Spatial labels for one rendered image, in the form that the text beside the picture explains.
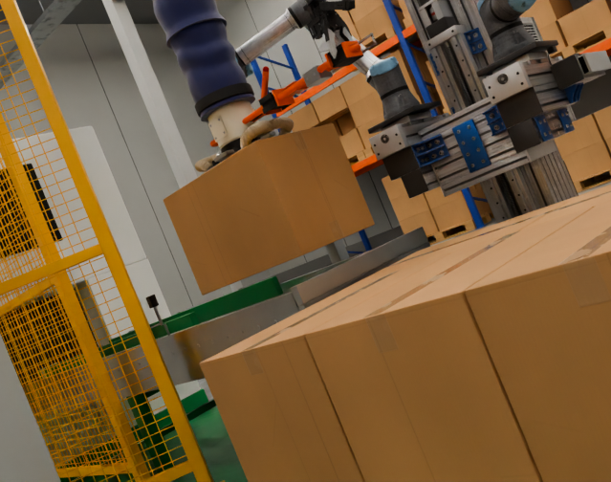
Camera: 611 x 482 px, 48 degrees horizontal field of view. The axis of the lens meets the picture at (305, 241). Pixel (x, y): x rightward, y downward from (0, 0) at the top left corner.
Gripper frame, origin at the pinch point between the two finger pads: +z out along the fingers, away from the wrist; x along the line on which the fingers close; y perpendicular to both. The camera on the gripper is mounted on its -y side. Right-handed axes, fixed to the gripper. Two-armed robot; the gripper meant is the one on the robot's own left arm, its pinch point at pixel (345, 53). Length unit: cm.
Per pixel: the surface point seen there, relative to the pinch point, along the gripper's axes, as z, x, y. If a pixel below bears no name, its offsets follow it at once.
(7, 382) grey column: 54, 101, 89
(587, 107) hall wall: 24, -823, 268
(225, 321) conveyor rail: 64, 37, 62
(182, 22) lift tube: -41, 10, 54
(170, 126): -78, -157, 308
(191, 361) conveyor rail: 74, 38, 90
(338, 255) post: 60, -44, 80
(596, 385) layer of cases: 86, 80, -79
